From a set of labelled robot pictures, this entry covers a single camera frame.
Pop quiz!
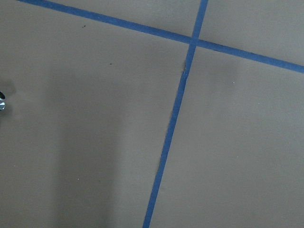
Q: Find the chrome PPR valve fitting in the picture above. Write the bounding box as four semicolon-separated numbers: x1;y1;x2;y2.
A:
0;91;6;111

